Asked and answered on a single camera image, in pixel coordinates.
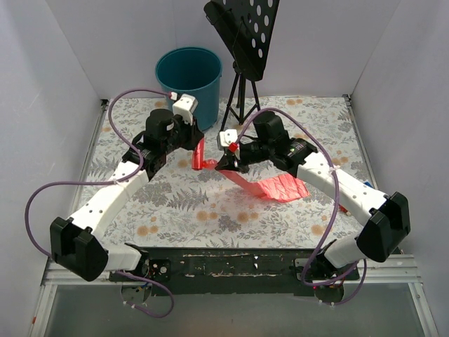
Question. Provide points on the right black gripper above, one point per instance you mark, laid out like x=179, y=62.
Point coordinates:
x=232, y=161

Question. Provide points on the black perforated music stand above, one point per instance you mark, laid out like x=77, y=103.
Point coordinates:
x=246, y=28

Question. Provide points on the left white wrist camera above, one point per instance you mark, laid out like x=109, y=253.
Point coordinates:
x=185, y=107

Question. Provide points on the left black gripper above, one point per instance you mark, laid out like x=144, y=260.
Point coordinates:
x=193, y=132

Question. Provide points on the floral patterned table mat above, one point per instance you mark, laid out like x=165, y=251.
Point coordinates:
x=184, y=207

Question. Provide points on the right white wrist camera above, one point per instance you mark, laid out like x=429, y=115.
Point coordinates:
x=226, y=138

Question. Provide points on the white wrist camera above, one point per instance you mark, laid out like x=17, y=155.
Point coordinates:
x=226, y=138
x=185, y=107

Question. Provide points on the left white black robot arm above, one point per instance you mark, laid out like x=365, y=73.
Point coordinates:
x=76, y=241

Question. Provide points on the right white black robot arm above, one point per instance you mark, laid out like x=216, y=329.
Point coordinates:
x=385, y=219

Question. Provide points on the teal plastic trash bin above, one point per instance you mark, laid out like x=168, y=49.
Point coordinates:
x=197, y=72

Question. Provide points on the red plastic trash bag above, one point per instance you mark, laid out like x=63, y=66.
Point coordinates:
x=283, y=188

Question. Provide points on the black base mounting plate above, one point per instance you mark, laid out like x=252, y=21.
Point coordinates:
x=225, y=270

